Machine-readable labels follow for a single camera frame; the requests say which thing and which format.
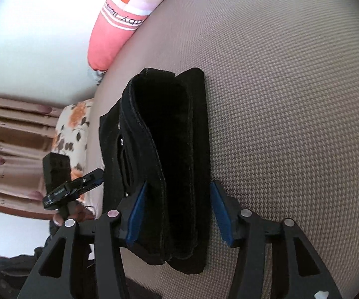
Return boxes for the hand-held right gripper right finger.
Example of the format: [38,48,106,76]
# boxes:
[210,179,344,299]

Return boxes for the beige pink curtain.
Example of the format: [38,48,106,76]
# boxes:
[0,92,65,222]

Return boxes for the floral pillow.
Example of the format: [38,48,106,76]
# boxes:
[51,98,106,216]

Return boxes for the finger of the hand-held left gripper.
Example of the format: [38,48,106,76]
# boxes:
[70,168,105,194]

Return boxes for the person's left hand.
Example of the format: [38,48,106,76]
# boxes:
[53,200,97,227]

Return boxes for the black pants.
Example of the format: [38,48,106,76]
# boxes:
[99,67,213,275]

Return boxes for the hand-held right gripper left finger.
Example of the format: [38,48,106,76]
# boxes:
[18,182,151,299]

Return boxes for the pink checked print pillow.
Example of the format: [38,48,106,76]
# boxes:
[87,0,196,72]

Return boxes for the person's dark clothing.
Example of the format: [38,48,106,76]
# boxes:
[0,218,100,299]

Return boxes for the beige textured bed mat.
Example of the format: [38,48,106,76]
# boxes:
[86,0,359,299]

